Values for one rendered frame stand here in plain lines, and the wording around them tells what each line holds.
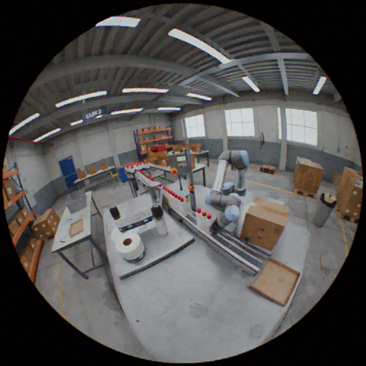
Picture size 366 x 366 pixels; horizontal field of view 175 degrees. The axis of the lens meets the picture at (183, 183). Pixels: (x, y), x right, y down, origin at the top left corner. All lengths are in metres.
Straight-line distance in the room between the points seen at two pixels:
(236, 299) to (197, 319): 0.25
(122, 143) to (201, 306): 8.41
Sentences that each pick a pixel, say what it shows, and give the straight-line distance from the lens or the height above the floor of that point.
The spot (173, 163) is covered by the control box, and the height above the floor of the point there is 1.39.
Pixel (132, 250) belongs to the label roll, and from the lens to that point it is 0.84.
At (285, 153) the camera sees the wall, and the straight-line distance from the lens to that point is 6.03.
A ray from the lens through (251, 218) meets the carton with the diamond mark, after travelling 0.85.
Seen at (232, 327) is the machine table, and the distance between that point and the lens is 0.82.
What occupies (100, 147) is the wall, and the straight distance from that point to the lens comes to 8.25.
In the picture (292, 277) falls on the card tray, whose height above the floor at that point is 0.83.
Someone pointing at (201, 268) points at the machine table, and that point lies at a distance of 0.88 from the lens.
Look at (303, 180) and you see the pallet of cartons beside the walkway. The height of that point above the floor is 0.43.
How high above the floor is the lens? 1.63
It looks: 23 degrees down
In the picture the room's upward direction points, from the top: 8 degrees counter-clockwise
